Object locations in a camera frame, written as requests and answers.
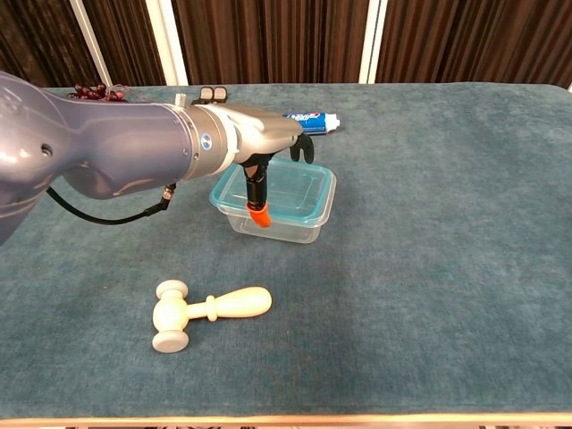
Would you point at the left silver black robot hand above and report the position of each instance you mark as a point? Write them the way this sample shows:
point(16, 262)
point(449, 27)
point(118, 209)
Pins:
point(263, 129)

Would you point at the translucent blue plastic lid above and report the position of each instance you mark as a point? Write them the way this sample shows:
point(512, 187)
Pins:
point(304, 187)

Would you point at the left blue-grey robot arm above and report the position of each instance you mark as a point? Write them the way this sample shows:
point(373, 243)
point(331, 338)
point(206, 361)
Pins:
point(111, 143)

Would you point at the blue white toothpaste tube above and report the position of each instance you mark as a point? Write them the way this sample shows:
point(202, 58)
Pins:
point(322, 123)

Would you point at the black folding stand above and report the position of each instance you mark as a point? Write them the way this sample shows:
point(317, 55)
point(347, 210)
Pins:
point(213, 94)

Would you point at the dark brown curtain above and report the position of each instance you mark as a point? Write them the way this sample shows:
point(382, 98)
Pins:
point(268, 40)

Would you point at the bunch of red grapes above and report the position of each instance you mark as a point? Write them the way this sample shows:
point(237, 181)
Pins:
point(89, 93)

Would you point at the teal fabric tablecloth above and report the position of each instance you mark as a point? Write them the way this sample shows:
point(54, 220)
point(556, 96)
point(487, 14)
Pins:
point(402, 268)

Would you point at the cream wooden mallet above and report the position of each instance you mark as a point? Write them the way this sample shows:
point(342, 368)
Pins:
point(172, 313)

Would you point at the wide white frame post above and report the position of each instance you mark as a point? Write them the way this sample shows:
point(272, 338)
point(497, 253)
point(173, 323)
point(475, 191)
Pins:
point(373, 44)
point(167, 44)

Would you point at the thin white frame post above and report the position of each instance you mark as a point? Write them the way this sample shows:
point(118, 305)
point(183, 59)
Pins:
point(91, 44)

